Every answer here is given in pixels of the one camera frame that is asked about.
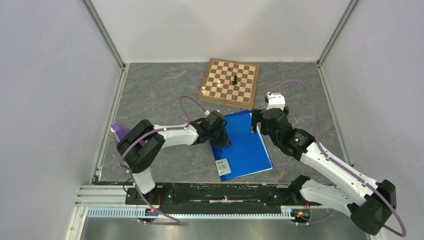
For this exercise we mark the wooden chessboard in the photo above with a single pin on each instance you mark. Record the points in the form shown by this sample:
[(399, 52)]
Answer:
[(241, 95)]

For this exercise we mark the purple stapler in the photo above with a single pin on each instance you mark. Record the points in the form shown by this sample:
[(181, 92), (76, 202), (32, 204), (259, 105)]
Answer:
[(126, 136)]

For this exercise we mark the blue folder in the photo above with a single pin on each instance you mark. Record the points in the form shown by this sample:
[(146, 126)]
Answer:
[(245, 156)]

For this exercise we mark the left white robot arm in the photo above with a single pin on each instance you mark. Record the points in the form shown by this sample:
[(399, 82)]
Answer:
[(139, 146)]

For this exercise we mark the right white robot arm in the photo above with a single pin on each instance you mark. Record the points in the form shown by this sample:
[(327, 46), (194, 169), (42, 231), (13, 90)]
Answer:
[(367, 202)]

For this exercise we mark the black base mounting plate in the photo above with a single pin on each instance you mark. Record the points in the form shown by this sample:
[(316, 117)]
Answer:
[(222, 198)]

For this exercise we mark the black chess piece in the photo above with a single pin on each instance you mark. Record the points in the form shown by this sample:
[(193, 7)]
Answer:
[(235, 80)]

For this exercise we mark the grey slotted cable duct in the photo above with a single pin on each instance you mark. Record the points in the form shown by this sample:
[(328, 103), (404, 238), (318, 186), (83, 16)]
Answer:
[(144, 213)]

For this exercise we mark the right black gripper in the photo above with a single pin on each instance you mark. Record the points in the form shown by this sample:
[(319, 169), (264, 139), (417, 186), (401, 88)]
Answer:
[(257, 117)]

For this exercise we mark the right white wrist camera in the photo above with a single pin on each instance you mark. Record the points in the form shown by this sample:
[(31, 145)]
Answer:
[(275, 101)]

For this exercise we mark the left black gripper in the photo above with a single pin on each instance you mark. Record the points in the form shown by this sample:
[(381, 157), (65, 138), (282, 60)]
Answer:
[(224, 141)]

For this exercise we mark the white paper stack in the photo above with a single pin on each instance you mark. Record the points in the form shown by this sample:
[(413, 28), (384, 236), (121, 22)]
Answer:
[(261, 139)]

